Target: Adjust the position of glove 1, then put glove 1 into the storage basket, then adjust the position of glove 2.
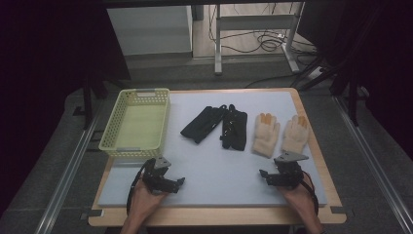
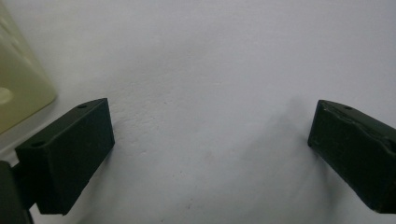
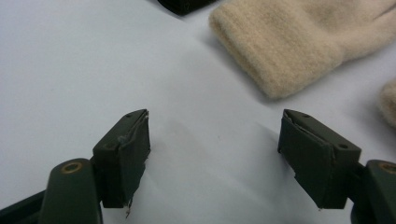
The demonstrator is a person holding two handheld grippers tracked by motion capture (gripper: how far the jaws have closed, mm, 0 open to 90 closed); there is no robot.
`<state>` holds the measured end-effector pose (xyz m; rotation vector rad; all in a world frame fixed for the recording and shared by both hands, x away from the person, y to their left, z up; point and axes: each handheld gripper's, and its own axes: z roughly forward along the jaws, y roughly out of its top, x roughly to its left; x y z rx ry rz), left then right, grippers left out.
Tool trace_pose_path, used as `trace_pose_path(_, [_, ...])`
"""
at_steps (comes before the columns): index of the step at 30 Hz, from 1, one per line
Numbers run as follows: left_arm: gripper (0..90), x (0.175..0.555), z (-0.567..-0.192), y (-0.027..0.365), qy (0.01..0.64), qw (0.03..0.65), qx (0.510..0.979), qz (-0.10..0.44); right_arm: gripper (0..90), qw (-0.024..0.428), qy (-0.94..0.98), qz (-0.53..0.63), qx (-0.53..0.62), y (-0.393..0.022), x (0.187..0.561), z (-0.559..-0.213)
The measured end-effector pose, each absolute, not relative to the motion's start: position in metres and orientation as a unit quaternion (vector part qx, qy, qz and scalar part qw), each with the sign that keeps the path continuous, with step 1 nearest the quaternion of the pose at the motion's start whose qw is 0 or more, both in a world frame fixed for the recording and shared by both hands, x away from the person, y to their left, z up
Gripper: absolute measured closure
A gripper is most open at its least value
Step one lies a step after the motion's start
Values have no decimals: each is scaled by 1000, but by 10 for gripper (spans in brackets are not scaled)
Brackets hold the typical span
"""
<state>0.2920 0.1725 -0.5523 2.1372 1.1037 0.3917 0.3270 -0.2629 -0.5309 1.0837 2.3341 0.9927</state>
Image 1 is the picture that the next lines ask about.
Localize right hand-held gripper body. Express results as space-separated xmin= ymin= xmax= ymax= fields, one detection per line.
xmin=273 ymin=150 xmax=310 ymax=190

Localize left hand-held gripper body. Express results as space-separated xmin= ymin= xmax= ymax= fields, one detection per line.
xmin=141 ymin=156 xmax=172 ymax=195

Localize cream glove with orange fingers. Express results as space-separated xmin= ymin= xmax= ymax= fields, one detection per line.
xmin=281 ymin=114 xmax=310 ymax=155
xmin=251 ymin=112 xmax=282 ymax=160

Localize person's left hand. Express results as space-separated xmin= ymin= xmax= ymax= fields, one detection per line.
xmin=130 ymin=181 xmax=169 ymax=223

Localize person's right hand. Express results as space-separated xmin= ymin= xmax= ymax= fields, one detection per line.
xmin=280 ymin=175 xmax=319 ymax=223

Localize wooden table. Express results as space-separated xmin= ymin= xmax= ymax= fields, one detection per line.
xmin=88 ymin=87 xmax=348 ymax=227

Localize yellow-green plastic basket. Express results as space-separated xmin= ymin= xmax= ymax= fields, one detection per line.
xmin=97 ymin=88 xmax=171 ymax=160

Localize black glove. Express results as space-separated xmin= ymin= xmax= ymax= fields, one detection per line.
xmin=219 ymin=103 xmax=248 ymax=152
xmin=179 ymin=104 xmax=228 ymax=144

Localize black metal stand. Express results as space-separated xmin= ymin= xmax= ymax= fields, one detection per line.
xmin=330 ymin=64 xmax=362 ymax=128
xmin=81 ymin=74 xmax=109 ymax=131

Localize white power strip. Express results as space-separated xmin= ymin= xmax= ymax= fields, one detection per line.
xmin=308 ymin=66 xmax=324 ymax=81

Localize white cabinet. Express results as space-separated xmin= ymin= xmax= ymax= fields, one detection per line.
xmin=106 ymin=5 xmax=194 ymax=59

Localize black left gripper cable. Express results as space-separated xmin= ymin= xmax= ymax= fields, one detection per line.
xmin=126 ymin=161 xmax=149 ymax=216

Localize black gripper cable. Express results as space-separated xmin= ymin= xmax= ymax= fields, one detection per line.
xmin=126 ymin=161 xmax=149 ymax=216
xmin=300 ymin=175 xmax=320 ymax=217

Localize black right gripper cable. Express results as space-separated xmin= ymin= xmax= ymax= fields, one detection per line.
xmin=300 ymin=175 xmax=320 ymax=217

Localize aluminium floor rail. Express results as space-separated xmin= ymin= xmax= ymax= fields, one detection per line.
xmin=33 ymin=97 xmax=105 ymax=234
xmin=332 ymin=96 xmax=413 ymax=234

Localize black floor cable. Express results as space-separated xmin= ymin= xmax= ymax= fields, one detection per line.
xmin=243 ymin=72 xmax=300 ymax=90

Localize tangled black floor cables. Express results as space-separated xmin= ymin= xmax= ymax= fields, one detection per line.
xmin=207 ymin=4 xmax=318 ymax=55

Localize grey metal desk frame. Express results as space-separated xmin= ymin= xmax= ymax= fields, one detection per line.
xmin=213 ymin=3 xmax=306 ymax=76

